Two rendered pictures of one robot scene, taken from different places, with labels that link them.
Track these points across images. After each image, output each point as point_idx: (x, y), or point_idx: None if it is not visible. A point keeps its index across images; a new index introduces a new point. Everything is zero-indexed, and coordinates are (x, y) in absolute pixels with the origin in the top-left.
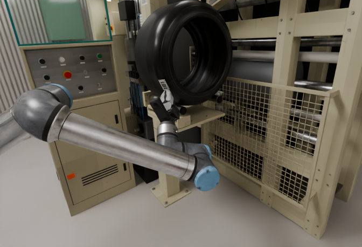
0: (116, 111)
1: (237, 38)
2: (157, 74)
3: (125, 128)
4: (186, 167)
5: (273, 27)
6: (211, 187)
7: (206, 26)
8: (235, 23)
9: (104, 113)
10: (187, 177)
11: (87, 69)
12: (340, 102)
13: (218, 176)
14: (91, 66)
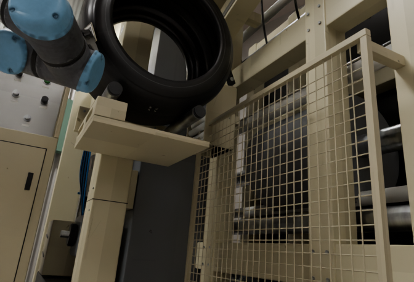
0: (34, 166)
1: (260, 69)
2: (85, 20)
3: (39, 207)
4: None
5: (301, 29)
6: (39, 18)
7: (202, 34)
8: (257, 53)
9: (12, 161)
10: None
11: (20, 91)
12: (412, 75)
13: (61, 0)
14: (29, 88)
